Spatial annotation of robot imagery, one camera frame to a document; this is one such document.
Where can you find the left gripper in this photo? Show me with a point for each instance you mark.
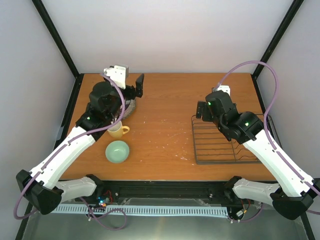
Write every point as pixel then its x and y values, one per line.
pixel 139 91

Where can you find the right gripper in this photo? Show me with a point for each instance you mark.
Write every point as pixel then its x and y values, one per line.
pixel 206 116

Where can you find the black wire dish rack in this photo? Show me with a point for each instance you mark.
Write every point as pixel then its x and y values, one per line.
pixel 212 148

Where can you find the yellow ceramic mug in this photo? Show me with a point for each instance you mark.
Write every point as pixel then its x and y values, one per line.
pixel 118 130

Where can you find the light green ceramic bowl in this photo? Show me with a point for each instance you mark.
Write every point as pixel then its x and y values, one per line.
pixel 117 152

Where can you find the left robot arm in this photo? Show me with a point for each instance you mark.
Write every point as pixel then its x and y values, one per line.
pixel 41 186

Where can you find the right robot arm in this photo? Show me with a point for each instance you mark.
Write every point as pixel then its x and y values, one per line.
pixel 294 191

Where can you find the grey speckled plate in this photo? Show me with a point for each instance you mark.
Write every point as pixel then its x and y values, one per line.
pixel 130 106

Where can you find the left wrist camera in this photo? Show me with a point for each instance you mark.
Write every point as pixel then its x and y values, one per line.
pixel 117 73

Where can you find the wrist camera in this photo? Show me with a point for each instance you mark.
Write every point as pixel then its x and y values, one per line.
pixel 224 88
pixel 117 73

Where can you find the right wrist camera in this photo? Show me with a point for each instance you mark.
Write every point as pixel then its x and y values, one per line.
pixel 224 88

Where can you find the light blue cable duct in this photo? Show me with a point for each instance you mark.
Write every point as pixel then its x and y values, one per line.
pixel 165 211

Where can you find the black aluminium frame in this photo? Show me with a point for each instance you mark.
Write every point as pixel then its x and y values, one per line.
pixel 144 189

